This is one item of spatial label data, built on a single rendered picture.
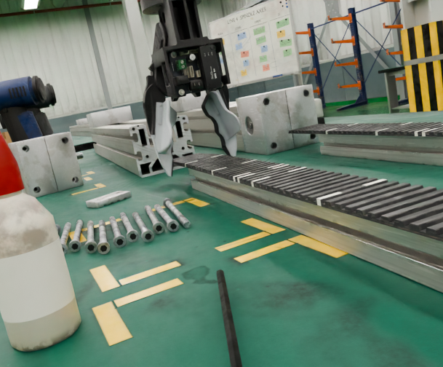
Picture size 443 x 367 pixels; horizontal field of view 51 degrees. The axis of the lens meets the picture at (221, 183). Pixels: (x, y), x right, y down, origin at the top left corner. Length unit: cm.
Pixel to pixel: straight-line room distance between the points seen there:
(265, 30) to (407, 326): 647
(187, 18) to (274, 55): 604
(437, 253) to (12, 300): 20
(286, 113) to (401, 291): 55
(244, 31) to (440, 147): 645
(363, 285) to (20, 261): 17
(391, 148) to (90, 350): 40
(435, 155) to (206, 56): 26
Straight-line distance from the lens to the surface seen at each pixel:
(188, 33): 54
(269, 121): 75
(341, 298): 24
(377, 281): 26
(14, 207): 25
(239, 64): 700
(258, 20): 672
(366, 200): 27
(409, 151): 53
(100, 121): 134
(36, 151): 84
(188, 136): 79
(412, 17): 422
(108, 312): 28
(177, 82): 53
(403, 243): 25
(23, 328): 26
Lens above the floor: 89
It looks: 11 degrees down
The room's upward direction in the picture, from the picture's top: 11 degrees counter-clockwise
